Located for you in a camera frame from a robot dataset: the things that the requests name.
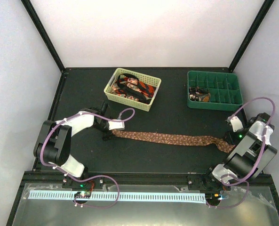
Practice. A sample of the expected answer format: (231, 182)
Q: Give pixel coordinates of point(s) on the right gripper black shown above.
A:
(231, 139)

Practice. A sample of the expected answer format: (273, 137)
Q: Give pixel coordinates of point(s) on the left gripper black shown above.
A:
(107, 136)

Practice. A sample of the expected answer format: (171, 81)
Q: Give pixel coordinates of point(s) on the brown floral tie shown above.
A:
(171, 139)

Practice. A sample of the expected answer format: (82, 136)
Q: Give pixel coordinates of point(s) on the cream plastic basket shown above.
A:
(150, 80)

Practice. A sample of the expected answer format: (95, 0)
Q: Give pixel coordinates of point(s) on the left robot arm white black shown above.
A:
(53, 145)

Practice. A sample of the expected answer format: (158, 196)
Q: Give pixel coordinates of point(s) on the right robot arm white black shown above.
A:
(242, 158)

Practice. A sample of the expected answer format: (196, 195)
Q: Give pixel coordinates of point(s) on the green divided organizer tray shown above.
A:
(224, 89)

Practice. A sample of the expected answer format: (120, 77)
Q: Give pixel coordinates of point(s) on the pink floral black tie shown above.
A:
(122, 88)

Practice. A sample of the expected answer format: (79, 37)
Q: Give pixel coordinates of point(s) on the left controller board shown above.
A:
(82, 194)

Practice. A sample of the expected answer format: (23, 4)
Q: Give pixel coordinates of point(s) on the controller board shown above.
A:
(214, 198)
(82, 194)

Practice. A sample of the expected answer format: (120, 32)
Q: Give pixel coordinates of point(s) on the rolled dark floral tie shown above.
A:
(199, 94)

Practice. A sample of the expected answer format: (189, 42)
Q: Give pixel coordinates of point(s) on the red black striped tie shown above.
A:
(147, 91)

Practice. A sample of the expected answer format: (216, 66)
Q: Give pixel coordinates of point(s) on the right controller board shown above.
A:
(214, 198)

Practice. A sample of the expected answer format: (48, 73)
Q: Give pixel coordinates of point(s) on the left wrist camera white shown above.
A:
(116, 125)

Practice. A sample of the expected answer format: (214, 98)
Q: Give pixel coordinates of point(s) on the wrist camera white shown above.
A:
(235, 123)
(116, 125)

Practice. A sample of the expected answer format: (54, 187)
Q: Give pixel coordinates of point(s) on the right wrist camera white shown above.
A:
(235, 123)

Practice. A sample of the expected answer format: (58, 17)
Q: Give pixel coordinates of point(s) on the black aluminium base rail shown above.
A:
(192, 181)

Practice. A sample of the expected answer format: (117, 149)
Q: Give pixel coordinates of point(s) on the light blue slotted cable duct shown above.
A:
(121, 196)

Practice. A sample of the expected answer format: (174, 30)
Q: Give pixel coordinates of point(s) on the left black frame post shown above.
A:
(43, 33)

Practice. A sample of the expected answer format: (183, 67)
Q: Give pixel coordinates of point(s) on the black frame post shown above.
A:
(43, 33)
(260, 16)

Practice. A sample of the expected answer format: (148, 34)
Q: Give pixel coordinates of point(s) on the right black frame post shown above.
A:
(260, 16)

